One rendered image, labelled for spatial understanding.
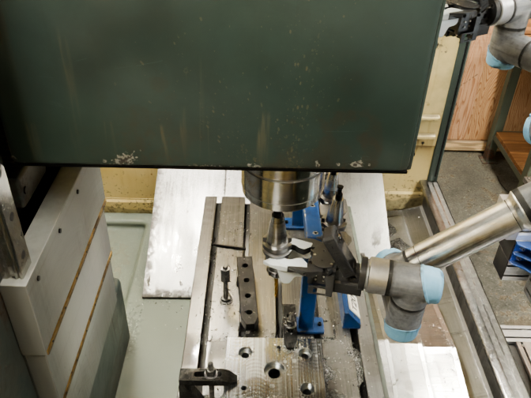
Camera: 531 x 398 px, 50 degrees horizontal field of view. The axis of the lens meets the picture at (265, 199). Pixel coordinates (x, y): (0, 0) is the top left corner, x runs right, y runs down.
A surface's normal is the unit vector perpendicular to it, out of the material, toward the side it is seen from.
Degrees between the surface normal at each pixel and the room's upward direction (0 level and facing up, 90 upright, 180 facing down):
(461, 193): 0
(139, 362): 0
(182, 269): 24
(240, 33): 90
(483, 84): 90
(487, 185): 0
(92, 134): 90
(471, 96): 90
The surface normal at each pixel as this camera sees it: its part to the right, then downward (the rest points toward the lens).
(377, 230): 0.02, -0.50
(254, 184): -0.67, 0.42
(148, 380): 0.03, -0.80
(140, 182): 0.00, 0.59
